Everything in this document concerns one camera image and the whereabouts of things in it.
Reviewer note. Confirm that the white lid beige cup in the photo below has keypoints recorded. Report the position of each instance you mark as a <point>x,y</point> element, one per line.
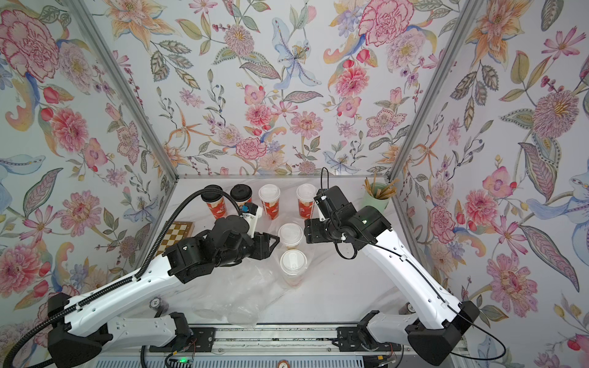
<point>293,264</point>

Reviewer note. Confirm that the wooden stir sticks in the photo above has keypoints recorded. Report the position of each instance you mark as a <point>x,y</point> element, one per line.
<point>388,192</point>

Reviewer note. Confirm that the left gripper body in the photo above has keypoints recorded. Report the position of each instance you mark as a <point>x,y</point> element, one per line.
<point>245,250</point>

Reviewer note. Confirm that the black lid red cup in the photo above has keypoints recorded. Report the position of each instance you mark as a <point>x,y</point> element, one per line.
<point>241,193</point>
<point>215,200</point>

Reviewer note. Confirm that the white lid red cup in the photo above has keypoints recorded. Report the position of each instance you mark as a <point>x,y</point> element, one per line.
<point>269,194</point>
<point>305,194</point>

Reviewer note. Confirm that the white lid red back cup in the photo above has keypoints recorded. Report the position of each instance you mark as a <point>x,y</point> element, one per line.
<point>305,194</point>

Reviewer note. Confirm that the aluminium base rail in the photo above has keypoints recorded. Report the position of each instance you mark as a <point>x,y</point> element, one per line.
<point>224,340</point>

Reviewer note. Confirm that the clear plastic carrier bag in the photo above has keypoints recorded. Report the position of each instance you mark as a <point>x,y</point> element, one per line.
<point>315,253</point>

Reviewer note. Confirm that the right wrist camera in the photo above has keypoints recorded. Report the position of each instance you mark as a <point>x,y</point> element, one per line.
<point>329,201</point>

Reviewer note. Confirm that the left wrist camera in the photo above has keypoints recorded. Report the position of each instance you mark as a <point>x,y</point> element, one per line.
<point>251,213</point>

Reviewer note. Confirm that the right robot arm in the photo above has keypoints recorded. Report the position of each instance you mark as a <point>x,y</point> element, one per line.
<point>439,320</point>

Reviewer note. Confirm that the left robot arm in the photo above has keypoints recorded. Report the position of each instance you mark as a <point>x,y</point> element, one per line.
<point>85,325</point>

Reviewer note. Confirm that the wooden chessboard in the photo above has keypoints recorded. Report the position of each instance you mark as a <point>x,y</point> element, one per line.
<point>178,231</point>

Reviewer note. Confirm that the green cup holder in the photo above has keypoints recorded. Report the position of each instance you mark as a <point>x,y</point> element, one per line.
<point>370,197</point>

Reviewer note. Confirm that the white lid floral cup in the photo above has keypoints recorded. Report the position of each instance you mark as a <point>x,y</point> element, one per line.
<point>291,235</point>

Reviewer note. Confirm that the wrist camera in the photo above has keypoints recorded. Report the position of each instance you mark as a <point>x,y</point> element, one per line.
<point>251,213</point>
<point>329,201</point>

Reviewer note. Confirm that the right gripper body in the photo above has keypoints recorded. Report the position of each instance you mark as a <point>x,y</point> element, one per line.
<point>324,232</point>

